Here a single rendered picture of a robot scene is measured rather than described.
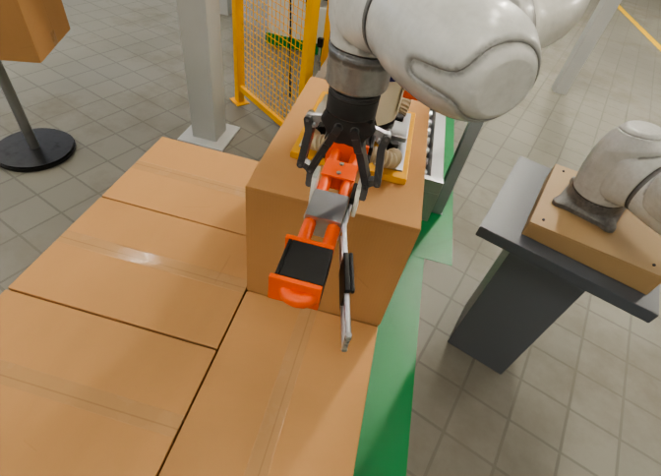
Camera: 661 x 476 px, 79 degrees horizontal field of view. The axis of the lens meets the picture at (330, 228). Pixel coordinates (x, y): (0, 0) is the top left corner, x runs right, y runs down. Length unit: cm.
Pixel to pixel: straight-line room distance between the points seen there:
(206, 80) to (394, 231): 182
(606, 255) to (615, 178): 21
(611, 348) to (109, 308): 210
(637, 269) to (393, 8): 108
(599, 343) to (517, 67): 203
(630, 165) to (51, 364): 151
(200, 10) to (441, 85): 206
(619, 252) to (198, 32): 209
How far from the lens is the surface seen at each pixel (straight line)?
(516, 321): 167
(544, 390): 201
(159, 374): 111
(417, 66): 39
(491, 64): 36
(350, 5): 50
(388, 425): 167
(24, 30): 224
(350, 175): 73
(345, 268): 56
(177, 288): 123
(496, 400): 188
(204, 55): 245
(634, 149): 129
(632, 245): 140
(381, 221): 88
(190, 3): 239
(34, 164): 269
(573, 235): 132
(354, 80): 55
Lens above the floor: 153
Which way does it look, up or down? 45 degrees down
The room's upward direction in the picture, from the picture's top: 11 degrees clockwise
